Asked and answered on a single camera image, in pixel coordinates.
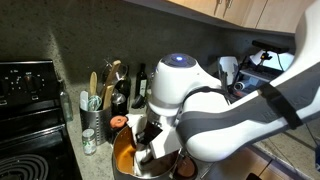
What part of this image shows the clear glass bottle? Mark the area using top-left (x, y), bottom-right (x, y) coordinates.
top-left (58, 79), bottom-right (74, 123)

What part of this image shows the black electric stove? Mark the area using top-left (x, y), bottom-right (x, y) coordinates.
top-left (0, 59), bottom-right (83, 180)

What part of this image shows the wooden spoon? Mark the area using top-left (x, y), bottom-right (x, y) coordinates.
top-left (88, 71), bottom-right (99, 98)

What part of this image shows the dark olive oil bottle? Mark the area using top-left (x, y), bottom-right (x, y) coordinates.
top-left (134, 63), bottom-right (148, 100)

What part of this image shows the white paper towel roll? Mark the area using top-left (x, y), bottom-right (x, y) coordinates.
top-left (217, 55), bottom-right (240, 86)

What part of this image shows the wine glass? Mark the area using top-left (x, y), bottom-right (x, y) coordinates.
top-left (101, 61), bottom-right (130, 88)

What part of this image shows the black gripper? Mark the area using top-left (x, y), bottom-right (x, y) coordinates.
top-left (135, 121), bottom-right (164, 147)

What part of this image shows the steel pot with orange handles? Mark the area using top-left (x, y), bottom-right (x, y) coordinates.
top-left (109, 114), bottom-right (200, 180)

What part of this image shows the small glass spice jar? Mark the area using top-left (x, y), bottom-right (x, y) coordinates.
top-left (81, 128), bottom-right (98, 157)

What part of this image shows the teal whisk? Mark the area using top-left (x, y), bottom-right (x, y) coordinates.
top-left (87, 95), bottom-right (103, 112)

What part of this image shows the short wooden spatula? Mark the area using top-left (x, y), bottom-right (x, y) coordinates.
top-left (102, 84), bottom-right (116, 111)

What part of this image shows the perforated steel utensil holder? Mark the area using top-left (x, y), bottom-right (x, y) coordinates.
top-left (79, 104), bottom-right (113, 147)

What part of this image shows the wooden board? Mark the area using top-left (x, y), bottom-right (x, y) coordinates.
top-left (199, 145), bottom-right (312, 180)

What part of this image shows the wooden wall cabinet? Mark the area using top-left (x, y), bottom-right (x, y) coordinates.
top-left (123, 0), bottom-right (318, 35)

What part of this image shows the white plastic spatula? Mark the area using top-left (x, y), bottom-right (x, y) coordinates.
top-left (79, 90), bottom-right (90, 112)

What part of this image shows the black camera on stand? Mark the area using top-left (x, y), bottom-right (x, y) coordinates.
top-left (251, 39), bottom-right (291, 62)

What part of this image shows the dark pepper mill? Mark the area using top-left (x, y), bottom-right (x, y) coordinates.
top-left (114, 75), bottom-right (132, 105)

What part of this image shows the toaster oven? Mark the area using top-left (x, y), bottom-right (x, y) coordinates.
top-left (232, 64), bottom-right (301, 101)

